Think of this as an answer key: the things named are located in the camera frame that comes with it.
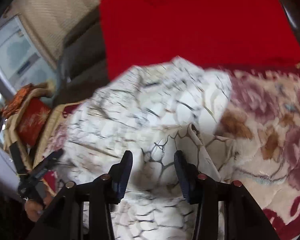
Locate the white black-patterned coat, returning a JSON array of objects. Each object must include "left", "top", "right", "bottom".
[{"left": 42, "top": 56, "right": 237, "bottom": 240}]

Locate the person's left hand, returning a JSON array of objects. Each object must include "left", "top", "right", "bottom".
[{"left": 24, "top": 192, "right": 53, "bottom": 222}]

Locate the beige padded jacket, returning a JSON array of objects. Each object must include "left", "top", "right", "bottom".
[{"left": 4, "top": 80, "right": 60, "bottom": 171}]

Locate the red gift box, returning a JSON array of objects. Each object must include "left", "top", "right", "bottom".
[{"left": 17, "top": 98, "right": 51, "bottom": 147}]

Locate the orange black patterned cloth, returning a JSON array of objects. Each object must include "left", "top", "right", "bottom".
[{"left": 2, "top": 83, "right": 35, "bottom": 119}]

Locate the floral red beige sofa cover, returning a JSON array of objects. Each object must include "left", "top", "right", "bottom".
[{"left": 49, "top": 70, "right": 300, "bottom": 239}]

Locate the silver glass-door refrigerator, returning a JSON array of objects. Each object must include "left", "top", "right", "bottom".
[{"left": 0, "top": 16, "right": 58, "bottom": 103}]

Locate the red folded blanket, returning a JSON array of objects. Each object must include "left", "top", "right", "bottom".
[{"left": 100, "top": 0, "right": 300, "bottom": 79}]

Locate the beige dotted curtain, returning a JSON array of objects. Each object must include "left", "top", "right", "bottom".
[{"left": 7, "top": 0, "right": 100, "bottom": 67}]

